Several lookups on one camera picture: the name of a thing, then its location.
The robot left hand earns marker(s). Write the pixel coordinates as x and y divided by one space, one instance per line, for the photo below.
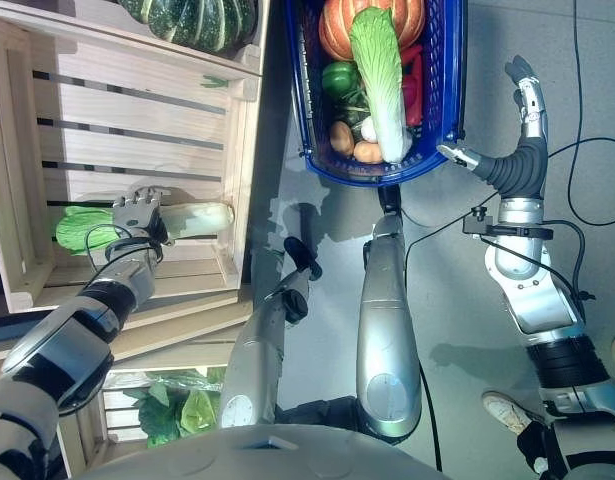
137 217

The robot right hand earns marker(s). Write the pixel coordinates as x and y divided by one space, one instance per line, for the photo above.
522 170

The napa cabbage with dark-green leaves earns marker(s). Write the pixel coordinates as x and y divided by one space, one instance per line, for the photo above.
197 220

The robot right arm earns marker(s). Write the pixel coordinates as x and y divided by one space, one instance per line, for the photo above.
542 295

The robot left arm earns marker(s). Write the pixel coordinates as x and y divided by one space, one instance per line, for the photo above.
72 340

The blue plastic shopping basket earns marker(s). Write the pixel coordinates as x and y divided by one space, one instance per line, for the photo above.
449 75

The large open wooden crate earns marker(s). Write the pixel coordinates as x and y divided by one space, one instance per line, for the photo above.
137 120

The red pepper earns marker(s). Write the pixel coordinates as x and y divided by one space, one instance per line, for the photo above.
414 100

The wooden crate with leafy greens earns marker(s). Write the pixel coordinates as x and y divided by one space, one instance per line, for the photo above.
177 345

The orange-brown potato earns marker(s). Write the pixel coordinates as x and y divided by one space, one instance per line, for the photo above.
368 151

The small green leaf scrap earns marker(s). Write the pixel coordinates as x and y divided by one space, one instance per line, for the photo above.
214 81

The white garlic bulb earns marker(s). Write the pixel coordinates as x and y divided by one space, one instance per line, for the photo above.
369 131

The napa cabbage with light-green leaves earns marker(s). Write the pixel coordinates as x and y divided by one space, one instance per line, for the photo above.
384 90

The robot left leg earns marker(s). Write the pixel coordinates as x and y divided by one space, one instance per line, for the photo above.
257 350

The robot leg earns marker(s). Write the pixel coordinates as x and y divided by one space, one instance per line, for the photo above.
257 350
387 320

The dark green leafy vegetable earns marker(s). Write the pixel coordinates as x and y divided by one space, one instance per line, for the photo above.
353 107

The brown potato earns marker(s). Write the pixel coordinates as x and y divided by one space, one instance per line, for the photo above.
340 136

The wooden crate with squash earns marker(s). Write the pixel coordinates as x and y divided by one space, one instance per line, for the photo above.
87 35

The dark green leafy greens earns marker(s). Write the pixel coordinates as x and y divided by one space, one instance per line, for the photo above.
157 410

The robot right leg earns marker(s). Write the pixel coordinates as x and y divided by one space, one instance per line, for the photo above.
387 320

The green striped squash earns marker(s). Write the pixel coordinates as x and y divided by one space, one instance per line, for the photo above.
197 22

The light green lettuce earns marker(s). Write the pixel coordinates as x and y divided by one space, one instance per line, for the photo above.
198 412

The green bell pepper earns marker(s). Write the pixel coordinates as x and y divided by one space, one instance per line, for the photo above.
339 77

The orange pumpkin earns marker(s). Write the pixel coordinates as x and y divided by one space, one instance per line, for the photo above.
337 30

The robot grey torso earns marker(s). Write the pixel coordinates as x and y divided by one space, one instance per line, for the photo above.
267 457

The black wrist camera clamp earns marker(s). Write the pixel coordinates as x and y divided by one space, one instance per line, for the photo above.
487 226

